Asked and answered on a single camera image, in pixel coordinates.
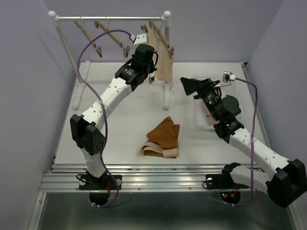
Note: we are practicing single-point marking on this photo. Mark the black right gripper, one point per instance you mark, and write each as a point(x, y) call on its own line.
point(202, 86)

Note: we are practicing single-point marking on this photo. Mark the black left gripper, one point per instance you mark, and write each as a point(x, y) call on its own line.
point(152, 68)

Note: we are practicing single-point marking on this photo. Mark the cream yellow underwear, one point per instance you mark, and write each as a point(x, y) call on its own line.
point(164, 65)

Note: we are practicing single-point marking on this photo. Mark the beige clip hanger cream underwear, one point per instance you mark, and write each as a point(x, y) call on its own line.
point(162, 39)

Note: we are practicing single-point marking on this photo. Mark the brown orange underwear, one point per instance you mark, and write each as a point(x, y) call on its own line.
point(162, 141)

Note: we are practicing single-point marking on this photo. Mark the beige clip hanger brown underwear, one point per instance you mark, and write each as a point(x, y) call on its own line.
point(147, 59)

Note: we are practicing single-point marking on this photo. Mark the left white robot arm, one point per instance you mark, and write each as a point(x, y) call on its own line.
point(86, 127)

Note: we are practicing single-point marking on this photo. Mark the empty beige clip hanger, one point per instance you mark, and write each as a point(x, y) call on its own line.
point(81, 26)

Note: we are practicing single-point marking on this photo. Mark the white metal clothes rack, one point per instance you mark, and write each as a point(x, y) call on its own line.
point(71, 37)

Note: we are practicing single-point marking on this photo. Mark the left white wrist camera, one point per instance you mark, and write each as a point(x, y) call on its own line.
point(139, 39)

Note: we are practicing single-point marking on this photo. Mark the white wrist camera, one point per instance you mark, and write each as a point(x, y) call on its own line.
point(139, 39)
point(227, 78)

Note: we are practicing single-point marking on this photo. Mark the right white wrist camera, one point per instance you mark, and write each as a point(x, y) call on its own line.
point(227, 78)

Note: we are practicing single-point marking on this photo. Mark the aluminium mounting rail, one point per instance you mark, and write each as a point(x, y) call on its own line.
point(136, 178)

